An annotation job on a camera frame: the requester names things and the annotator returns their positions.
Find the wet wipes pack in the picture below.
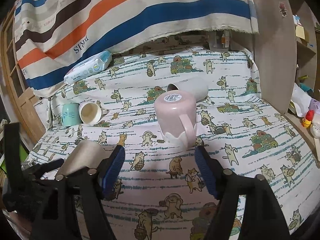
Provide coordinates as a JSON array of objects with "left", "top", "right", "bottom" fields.
[{"left": 64, "top": 50, "right": 112, "bottom": 85}]

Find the beige cup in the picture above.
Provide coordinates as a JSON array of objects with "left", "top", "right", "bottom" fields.
[{"left": 55, "top": 140, "right": 114, "bottom": 180}]

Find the wooden headboard panel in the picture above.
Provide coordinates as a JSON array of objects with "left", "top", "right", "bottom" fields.
[{"left": 231, "top": 0, "right": 298, "bottom": 116}]

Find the cat print bed sheet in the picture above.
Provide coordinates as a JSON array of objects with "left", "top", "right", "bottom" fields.
[{"left": 28, "top": 47, "right": 319, "bottom": 239}]

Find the striped Paris fabric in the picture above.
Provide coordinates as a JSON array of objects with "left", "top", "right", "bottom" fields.
[{"left": 14, "top": 0, "right": 259, "bottom": 97}]

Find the white mug lying down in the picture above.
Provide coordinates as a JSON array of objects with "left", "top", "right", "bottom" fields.
[{"left": 79, "top": 102, "right": 108, "bottom": 125}]

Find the red yellow toy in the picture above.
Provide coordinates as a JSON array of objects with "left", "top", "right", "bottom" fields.
[{"left": 302, "top": 110, "right": 315, "bottom": 128}]

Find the teal cup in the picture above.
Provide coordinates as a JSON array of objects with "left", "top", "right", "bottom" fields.
[{"left": 62, "top": 103, "right": 82, "bottom": 127}]

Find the pink mug with handle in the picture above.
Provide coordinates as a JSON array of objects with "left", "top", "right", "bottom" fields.
[{"left": 154, "top": 90, "right": 196, "bottom": 149}]

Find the wooden shelf unit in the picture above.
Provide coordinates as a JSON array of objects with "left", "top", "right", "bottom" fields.
[{"left": 294, "top": 2, "right": 319, "bottom": 100}]

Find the grey cup lying down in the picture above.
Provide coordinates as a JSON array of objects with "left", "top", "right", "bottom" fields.
[{"left": 167, "top": 77, "right": 208, "bottom": 102}]

